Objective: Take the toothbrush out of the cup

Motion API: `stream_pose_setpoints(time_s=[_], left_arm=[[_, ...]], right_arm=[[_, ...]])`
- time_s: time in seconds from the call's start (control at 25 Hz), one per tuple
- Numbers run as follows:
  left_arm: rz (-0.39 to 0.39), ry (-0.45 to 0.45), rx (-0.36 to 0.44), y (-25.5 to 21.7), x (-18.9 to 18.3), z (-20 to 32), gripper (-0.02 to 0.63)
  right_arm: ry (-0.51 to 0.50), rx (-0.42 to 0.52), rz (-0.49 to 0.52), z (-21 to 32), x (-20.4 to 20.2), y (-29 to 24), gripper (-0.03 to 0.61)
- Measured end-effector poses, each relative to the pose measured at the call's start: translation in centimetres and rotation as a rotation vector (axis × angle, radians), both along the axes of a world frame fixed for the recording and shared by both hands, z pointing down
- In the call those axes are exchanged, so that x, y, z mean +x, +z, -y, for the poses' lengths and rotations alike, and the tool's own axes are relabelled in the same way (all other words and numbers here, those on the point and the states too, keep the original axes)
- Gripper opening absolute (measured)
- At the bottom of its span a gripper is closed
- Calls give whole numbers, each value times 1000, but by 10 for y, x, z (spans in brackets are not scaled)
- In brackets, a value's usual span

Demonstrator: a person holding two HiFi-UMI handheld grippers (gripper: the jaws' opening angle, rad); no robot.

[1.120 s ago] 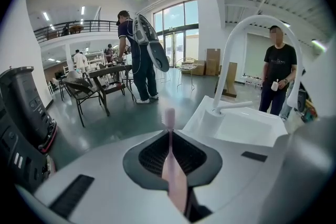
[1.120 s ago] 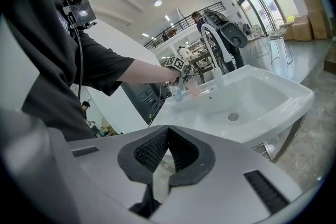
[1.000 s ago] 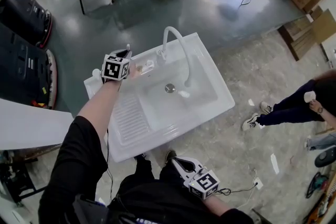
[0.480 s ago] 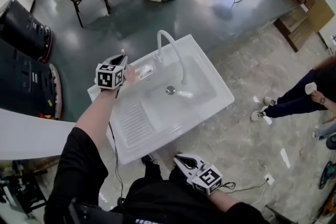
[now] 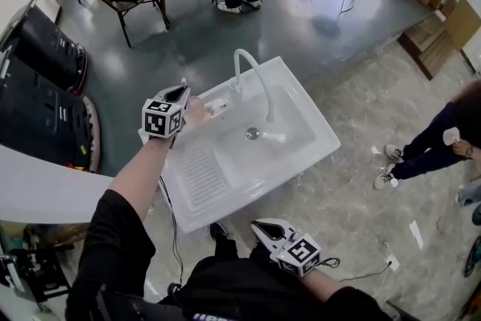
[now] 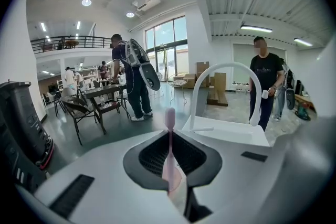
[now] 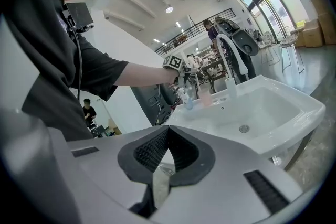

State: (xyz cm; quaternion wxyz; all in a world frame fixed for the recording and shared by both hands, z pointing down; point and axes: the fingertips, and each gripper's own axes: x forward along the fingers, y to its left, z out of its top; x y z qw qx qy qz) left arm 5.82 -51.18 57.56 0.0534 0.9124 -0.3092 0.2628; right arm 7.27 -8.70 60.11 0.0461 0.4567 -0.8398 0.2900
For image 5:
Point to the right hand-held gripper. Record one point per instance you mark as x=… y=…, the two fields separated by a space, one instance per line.
x=300 y=255

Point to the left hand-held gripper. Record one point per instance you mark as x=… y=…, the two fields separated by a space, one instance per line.
x=156 y=122

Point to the pink translucent cup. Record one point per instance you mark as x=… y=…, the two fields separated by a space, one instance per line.
x=196 y=111

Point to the person's left forearm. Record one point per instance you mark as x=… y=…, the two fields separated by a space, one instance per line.
x=143 y=176

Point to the person's right forearm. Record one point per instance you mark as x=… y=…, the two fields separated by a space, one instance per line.
x=323 y=283

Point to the small tan object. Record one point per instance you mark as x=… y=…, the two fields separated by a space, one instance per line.
x=208 y=109

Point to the small clear object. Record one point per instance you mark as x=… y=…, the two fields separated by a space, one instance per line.
x=219 y=104

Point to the person's left black shoe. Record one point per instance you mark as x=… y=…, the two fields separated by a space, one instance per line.
x=218 y=231

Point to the metal sink drain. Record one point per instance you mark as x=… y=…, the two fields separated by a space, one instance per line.
x=253 y=133

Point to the white curved faucet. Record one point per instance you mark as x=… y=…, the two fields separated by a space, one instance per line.
x=264 y=82

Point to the white ceramic sink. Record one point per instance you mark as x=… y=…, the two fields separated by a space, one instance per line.
x=300 y=116

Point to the black coffee machines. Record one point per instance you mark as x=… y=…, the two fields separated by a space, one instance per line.
x=37 y=116

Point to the black service robot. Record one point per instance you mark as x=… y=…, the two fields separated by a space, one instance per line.
x=41 y=49

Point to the white paper strip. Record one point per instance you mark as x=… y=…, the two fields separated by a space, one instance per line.
x=416 y=235

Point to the person's black clothing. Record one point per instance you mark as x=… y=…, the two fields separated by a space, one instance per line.
x=112 y=255

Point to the green black tool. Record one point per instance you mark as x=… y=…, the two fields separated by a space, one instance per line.
x=475 y=255

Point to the black metal rack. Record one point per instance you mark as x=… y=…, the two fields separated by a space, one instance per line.
x=37 y=274

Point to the cardboard boxes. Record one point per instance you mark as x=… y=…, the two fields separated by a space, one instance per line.
x=424 y=45

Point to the flat cardboard sheet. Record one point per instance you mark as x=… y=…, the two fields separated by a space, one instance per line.
x=464 y=22

